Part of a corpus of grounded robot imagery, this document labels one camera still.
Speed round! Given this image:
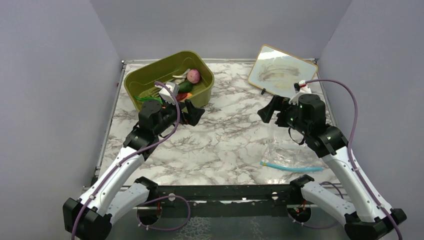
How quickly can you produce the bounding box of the green chili pepper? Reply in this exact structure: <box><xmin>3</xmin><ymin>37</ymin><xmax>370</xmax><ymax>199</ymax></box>
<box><xmin>133</xmin><ymin>95</ymin><xmax>163</xmax><ymax>104</ymax></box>

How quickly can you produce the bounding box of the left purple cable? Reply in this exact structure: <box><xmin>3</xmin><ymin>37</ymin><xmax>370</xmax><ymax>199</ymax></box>
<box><xmin>70</xmin><ymin>81</ymin><xmax>182</xmax><ymax>240</ymax></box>

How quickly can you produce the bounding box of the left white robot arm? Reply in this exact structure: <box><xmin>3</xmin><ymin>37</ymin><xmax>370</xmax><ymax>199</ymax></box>
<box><xmin>63</xmin><ymin>99</ymin><xmax>205</xmax><ymax>240</ymax></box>

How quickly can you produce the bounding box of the olive green plastic bin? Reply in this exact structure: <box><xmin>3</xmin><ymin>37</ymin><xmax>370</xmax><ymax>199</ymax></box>
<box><xmin>123</xmin><ymin>50</ymin><xmax>215</xmax><ymax>111</ymax></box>

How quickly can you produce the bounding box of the purple cable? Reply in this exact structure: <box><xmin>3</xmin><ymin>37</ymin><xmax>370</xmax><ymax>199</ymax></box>
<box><xmin>70</xmin><ymin>81</ymin><xmax>182</xmax><ymax>240</ymax></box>
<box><xmin>304</xmin><ymin>78</ymin><xmax>403</xmax><ymax>240</ymax></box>

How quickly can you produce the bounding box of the dark green avocado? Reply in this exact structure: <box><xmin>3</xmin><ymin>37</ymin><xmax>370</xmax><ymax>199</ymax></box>
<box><xmin>178</xmin><ymin>79</ymin><xmax>194</xmax><ymax>93</ymax></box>

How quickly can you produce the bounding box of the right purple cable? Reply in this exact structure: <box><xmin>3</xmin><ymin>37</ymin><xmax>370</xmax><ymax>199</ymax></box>
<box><xmin>304</xmin><ymin>78</ymin><xmax>403</xmax><ymax>240</ymax></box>

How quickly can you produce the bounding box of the wood framed whiteboard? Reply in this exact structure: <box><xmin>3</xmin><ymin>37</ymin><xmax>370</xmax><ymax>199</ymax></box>
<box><xmin>247</xmin><ymin>44</ymin><xmax>318</xmax><ymax>97</ymax></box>

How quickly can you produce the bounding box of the clear zip top bag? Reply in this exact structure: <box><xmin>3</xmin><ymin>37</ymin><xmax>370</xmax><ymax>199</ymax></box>
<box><xmin>259</xmin><ymin>124</ymin><xmax>325</xmax><ymax>174</ymax></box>

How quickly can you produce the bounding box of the red meat slice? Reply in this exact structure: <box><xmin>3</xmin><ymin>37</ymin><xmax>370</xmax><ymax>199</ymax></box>
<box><xmin>176</xmin><ymin>93</ymin><xmax>190</xmax><ymax>102</ymax></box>

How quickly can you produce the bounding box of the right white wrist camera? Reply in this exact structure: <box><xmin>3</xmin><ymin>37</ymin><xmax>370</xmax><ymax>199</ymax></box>
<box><xmin>291</xmin><ymin>80</ymin><xmax>312</xmax><ymax>105</ymax></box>

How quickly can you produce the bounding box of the white garlic piece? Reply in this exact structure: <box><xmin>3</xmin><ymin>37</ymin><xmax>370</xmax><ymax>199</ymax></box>
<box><xmin>172</xmin><ymin>68</ymin><xmax>191</xmax><ymax>79</ymax></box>

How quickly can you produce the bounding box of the purple red onion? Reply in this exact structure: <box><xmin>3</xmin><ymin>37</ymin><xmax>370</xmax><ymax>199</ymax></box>
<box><xmin>186</xmin><ymin>69</ymin><xmax>201</xmax><ymax>85</ymax></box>

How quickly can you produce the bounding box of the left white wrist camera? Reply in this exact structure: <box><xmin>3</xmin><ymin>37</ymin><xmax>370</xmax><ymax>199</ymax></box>
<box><xmin>158</xmin><ymin>82</ymin><xmax>180</xmax><ymax>105</ymax></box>

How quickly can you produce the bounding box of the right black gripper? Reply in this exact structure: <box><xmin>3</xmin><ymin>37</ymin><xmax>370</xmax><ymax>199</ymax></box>
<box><xmin>258</xmin><ymin>94</ymin><xmax>310</xmax><ymax>136</ymax></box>

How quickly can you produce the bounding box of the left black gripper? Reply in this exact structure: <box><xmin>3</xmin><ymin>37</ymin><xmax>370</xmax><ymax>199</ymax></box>
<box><xmin>153</xmin><ymin>96</ymin><xmax>205</xmax><ymax>136</ymax></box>

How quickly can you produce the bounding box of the orange squash slice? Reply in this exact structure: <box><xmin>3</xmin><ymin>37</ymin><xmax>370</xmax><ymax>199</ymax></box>
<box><xmin>184</xmin><ymin>92</ymin><xmax>192</xmax><ymax>99</ymax></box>

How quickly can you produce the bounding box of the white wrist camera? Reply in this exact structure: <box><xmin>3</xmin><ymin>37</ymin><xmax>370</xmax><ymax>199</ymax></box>
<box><xmin>158</xmin><ymin>82</ymin><xmax>180</xmax><ymax>105</ymax></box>
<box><xmin>291</xmin><ymin>80</ymin><xmax>312</xmax><ymax>105</ymax></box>

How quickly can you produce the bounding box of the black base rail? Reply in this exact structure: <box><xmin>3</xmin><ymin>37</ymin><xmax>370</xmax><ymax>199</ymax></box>
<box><xmin>129</xmin><ymin>176</ymin><xmax>312</xmax><ymax>220</ymax></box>

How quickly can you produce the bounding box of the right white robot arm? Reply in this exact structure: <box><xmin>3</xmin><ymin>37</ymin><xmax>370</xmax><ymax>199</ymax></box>
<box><xmin>257</xmin><ymin>93</ymin><xmax>407</xmax><ymax>240</ymax></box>

